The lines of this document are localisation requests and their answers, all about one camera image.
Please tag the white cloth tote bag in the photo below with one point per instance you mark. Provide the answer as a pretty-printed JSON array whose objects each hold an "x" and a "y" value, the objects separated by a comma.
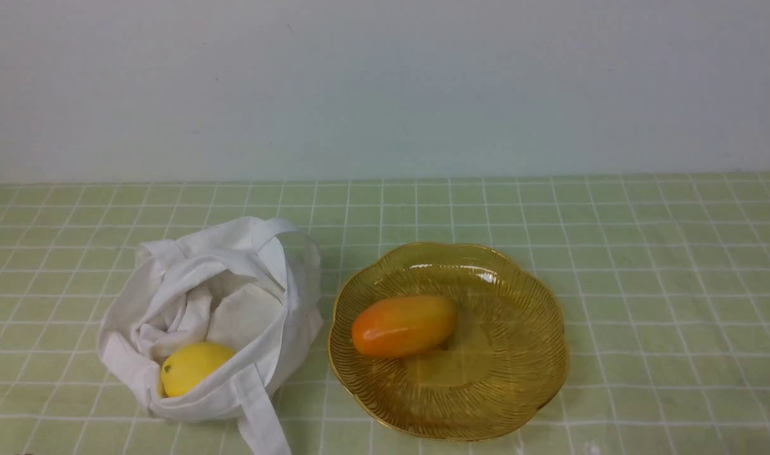
[{"x": 233, "y": 284}]

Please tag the yellow lemon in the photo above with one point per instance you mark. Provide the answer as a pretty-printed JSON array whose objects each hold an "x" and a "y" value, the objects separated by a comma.
[{"x": 191, "y": 365}]

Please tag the orange oblong fruit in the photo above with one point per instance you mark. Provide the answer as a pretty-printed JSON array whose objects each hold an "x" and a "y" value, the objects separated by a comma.
[{"x": 398, "y": 327}]

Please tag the amber glass fruit plate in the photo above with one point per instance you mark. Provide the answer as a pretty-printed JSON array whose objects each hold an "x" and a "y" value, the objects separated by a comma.
[{"x": 504, "y": 362}]

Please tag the green checkered tablecloth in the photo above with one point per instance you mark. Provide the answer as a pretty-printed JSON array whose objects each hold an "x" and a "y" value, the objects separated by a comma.
[{"x": 664, "y": 282}]

